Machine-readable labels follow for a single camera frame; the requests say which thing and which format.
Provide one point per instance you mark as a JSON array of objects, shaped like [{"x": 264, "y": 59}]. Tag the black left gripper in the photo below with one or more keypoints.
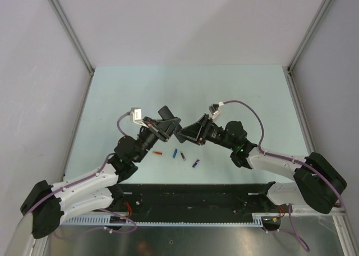
[{"x": 156, "y": 127}]

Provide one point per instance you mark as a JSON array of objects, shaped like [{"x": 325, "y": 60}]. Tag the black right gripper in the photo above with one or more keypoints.
[{"x": 197, "y": 131}]

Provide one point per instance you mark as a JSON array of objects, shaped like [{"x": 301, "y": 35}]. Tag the blue magenta battery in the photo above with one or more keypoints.
[{"x": 195, "y": 163}]

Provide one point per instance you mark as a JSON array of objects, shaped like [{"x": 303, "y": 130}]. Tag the black remote control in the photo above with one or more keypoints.
[{"x": 165, "y": 113}]

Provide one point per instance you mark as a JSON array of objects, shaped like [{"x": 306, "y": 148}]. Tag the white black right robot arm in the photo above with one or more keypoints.
[{"x": 313, "y": 181}]

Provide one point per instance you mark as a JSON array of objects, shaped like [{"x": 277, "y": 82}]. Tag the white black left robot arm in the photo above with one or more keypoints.
[{"x": 52, "y": 204}]

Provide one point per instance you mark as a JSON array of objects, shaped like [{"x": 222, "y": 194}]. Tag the black silver battery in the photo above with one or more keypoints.
[{"x": 183, "y": 156}]

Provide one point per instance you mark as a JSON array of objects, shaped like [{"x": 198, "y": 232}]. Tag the light blue battery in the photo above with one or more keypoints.
[{"x": 175, "y": 153}]

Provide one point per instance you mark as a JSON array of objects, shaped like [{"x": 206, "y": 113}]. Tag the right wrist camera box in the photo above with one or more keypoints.
[{"x": 215, "y": 110}]

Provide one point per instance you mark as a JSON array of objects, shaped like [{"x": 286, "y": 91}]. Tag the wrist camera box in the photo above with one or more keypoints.
[
  {"x": 215, "y": 110},
  {"x": 136, "y": 115}
]

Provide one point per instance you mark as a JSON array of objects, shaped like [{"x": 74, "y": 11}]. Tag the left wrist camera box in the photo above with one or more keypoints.
[{"x": 136, "y": 115}]

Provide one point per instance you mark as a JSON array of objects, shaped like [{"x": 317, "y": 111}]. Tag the grey slotted cable duct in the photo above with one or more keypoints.
[{"x": 112, "y": 220}]

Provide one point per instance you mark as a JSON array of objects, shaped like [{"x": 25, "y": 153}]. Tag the aluminium frame post left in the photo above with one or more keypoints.
[{"x": 71, "y": 34}]

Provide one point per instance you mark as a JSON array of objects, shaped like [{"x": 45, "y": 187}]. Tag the aluminium frame post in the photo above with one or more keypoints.
[
  {"x": 71, "y": 34},
  {"x": 310, "y": 33}
]

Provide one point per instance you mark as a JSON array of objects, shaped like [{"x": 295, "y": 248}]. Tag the aluminium frame post right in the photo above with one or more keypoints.
[{"x": 310, "y": 33}]

